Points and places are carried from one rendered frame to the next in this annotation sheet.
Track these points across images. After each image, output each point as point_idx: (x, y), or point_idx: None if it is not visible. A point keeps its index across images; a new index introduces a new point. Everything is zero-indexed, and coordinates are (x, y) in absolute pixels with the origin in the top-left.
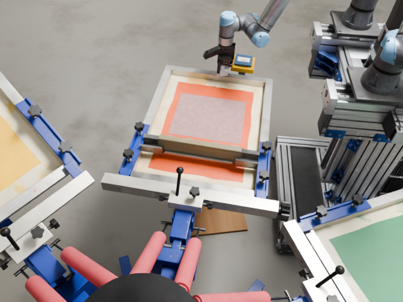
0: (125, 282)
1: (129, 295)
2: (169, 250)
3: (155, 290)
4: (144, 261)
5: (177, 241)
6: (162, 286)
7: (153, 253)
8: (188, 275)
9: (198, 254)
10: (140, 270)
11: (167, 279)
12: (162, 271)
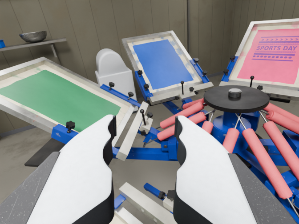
0: (264, 101)
1: (256, 99)
2: (290, 179)
3: (250, 104)
4: (280, 135)
5: (297, 193)
6: (250, 106)
7: (286, 150)
8: (253, 139)
9: (269, 174)
10: (272, 126)
11: (252, 108)
12: None
